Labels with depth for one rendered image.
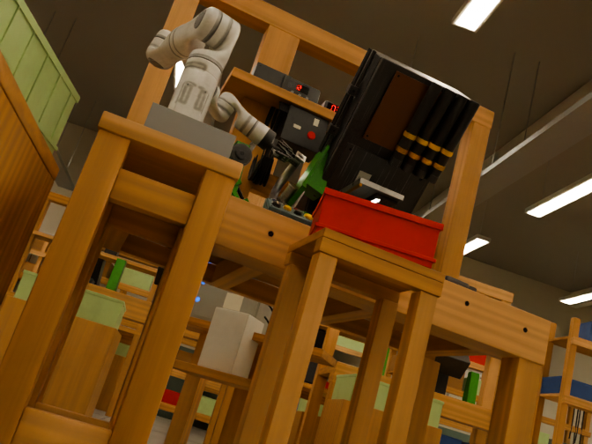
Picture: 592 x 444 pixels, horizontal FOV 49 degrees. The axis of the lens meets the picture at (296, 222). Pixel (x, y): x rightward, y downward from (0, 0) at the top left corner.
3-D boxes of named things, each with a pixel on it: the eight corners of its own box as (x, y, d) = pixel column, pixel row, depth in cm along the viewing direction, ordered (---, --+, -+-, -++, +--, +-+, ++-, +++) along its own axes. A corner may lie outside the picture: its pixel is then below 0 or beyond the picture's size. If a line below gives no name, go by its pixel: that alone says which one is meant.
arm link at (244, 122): (258, 117, 233) (244, 136, 232) (224, 91, 231) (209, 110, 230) (262, 114, 226) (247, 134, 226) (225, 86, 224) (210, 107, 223)
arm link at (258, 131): (254, 148, 237) (240, 137, 236) (271, 124, 233) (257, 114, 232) (248, 156, 229) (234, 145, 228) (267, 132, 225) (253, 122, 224)
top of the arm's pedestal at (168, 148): (239, 180, 144) (244, 163, 145) (97, 125, 137) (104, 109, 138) (214, 213, 174) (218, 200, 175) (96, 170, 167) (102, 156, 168)
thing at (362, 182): (402, 203, 208) (404, 196, 209) (358, 185, 204) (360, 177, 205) (351, 227, 244) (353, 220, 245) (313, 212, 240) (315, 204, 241)
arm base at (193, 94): (202, 127, 156) (225, 68, 162) (166, 111, 154) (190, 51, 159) (195, 139, 165) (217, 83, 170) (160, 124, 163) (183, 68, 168)
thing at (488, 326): (544, 366, 208) (551, 321, 212) (83, 194, 170) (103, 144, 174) (515, 366, 221) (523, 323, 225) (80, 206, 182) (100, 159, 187)
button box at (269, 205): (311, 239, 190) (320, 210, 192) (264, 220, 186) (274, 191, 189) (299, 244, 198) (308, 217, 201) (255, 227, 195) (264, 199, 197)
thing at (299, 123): (320, 154, 252) (329, 121, 256) (280, 136, 247) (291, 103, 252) (308, 163, 263) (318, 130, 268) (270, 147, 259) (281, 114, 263)
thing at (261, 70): (287, 92, 257) (292, 77, 259) (253, 76, 253) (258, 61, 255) (282, 98, 263) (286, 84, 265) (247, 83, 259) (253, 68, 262)
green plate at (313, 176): (317, 206, 217) (346, 158, 225) (297, 191, 216) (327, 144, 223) (304, 213, 228) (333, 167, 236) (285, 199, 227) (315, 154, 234)
